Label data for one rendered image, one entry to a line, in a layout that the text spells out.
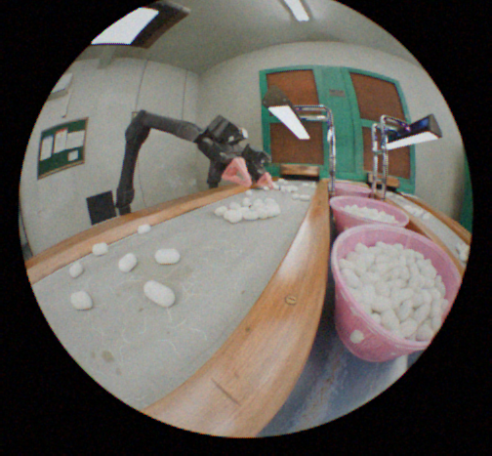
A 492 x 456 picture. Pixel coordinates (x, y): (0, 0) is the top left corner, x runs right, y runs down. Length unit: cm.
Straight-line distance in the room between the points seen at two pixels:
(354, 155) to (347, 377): 119
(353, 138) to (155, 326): 129
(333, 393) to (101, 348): 23
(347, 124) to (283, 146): 55
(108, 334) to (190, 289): 12
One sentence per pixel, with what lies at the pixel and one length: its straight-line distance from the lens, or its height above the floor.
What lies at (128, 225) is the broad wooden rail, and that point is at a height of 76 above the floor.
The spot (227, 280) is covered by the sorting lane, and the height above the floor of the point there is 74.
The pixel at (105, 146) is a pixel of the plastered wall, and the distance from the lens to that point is 236.
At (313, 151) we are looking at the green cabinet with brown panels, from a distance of 120.
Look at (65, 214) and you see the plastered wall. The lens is 236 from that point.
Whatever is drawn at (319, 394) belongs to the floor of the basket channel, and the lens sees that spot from 20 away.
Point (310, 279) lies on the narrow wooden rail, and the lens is 15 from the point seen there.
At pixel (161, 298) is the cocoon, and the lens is 16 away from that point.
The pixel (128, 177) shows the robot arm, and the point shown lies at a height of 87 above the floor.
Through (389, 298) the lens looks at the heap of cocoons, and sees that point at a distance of 22.
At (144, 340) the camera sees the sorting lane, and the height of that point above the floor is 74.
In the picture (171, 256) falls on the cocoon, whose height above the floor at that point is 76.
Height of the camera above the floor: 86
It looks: 17 degrees down
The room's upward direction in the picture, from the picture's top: 2 degrees counter-clockwise
